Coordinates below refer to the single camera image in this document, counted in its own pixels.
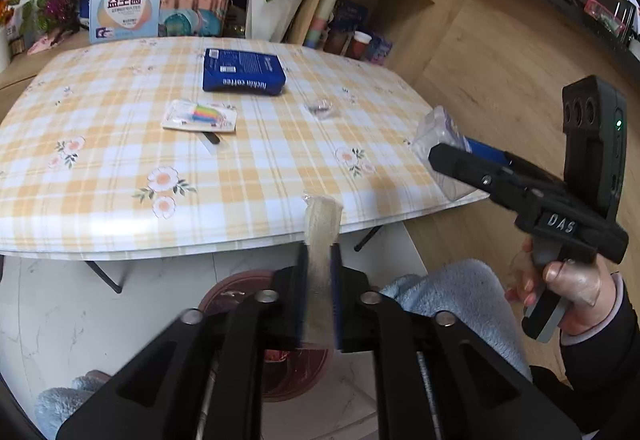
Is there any dark sleeve right forearm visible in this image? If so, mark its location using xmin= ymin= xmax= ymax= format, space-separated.
xmin=530 ymin=273 xmax=639 ymax=439

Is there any white flower vase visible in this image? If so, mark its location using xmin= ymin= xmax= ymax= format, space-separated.
xmin=245 ymin=0 xmax=303 ymax=43

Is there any yellow plaid tablecloth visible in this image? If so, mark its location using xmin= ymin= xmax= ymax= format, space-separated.
xmin=1 ymin=37 xmax=451 ymax=260

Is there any light blue fuzzy left slipper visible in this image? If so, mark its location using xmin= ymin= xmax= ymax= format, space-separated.
xmin=35 ymin=370 xmax=111 ymax=439

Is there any maroon trash bin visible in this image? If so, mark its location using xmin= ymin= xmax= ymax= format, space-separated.
xmin=198 ymin=270 xmax=333 ymax=402

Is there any red white paper cup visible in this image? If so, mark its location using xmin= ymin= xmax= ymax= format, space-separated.
xmin=345 ymin=31 xmax=372 ymax=60

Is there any small black marker cap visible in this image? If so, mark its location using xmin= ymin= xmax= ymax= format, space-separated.
xmin=203 ymin=133 xmax=220 ymax=145

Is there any white blue probiotics box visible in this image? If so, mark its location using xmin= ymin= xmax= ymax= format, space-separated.
xmin=88 ymin=0 xmax=160 ymax=44

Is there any yellowish plastic wrapper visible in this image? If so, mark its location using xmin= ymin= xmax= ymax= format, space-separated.
xmin=302 ymin=195 xmax=343 ymax=349

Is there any colourful marker blister pack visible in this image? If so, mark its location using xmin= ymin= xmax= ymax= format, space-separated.
xmin=160 ymin=100 xmax=238 ymax=134

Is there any blue luckin coffee box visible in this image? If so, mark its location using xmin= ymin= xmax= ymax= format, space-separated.
xmin=203 ymin=48 xmax=286 ymax=96

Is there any right hand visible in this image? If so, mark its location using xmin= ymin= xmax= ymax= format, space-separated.
xmin=504 ymin=238 xmax=617 ymax=336

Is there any striped teal gift box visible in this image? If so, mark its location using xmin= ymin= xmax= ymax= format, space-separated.
xmin=158 ymin=0 xmax=229 ymax=37

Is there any stack of pastel cups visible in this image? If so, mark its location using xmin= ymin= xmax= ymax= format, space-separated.
xmin=304 ymin=0 xmax=337 ymax=48

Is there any clear plastic floss box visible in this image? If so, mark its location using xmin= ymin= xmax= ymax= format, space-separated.
xmin=410 ymin=106 xmax=494 ymax=202

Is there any small clear plastic bag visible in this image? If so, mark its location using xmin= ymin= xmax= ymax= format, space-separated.
xmin=305 ymin=98 xmax=337 ymax=121

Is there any light blue fuzzy slipper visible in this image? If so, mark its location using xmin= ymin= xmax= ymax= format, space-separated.
xmin=35 ymin=370 xmax=111 ymax=439
xmin=381 ymin=259 xmax=533 ymax=379

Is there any small blue carton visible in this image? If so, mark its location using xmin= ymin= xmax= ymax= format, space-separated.
xmin=364 ymin=32 xmax=393 ymax=66

